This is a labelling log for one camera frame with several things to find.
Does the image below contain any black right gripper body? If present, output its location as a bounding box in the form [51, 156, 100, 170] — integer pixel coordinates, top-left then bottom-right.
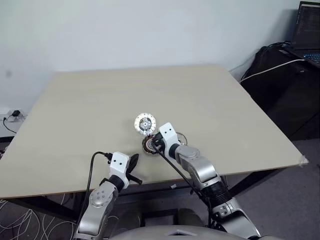
[151, 133, 167, 154]

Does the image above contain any motor housing with copper windings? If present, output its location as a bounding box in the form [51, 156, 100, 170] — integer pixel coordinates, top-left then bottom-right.
[141, 136, 159, 158]

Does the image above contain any silver spoked rotor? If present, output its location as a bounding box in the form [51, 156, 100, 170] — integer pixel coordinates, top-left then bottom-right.
[133, 112, 158, 136]

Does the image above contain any grey robot torso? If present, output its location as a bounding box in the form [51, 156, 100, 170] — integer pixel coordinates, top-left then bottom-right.
[109, 224, 251, 240]

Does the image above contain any large black case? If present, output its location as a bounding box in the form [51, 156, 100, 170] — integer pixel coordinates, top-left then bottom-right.
[239, 45, 320, 141]

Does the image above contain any white power strip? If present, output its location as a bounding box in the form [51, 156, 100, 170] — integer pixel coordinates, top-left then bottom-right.
[0, 108, 27, 123]

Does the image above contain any black open laptop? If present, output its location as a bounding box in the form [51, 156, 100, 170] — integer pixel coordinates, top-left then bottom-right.
[291, 0, 320, 69]

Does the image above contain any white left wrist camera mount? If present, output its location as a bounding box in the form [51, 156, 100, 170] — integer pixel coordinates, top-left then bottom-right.
[109, 151, 131, 190]

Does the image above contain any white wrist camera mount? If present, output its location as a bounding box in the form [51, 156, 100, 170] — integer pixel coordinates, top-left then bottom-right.
[159, 122, 181, 151]
[109, 151, 131, 190]

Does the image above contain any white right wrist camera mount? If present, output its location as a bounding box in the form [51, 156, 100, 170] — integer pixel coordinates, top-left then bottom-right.
[159, 122, 181, 151]

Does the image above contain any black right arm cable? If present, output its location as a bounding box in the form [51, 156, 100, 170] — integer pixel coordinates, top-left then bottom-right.
[151, 144, 219, 229]

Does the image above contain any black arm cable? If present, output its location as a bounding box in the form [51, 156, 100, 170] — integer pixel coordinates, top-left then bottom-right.
[79, 151, 113, 226]
[151, 144, 219, 229]

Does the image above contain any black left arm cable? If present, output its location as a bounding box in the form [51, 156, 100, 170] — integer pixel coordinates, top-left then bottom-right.
[79, 151, 113, 226]

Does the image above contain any black table frame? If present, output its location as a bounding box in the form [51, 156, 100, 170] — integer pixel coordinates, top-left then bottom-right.
[0, 166, 302, 224]

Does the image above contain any black floor cable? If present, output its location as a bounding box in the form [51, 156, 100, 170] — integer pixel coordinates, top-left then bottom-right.
[2, 116, 18, 135]

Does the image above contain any white cable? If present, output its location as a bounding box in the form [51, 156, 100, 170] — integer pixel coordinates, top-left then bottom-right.
[240, 58, 307, 82]

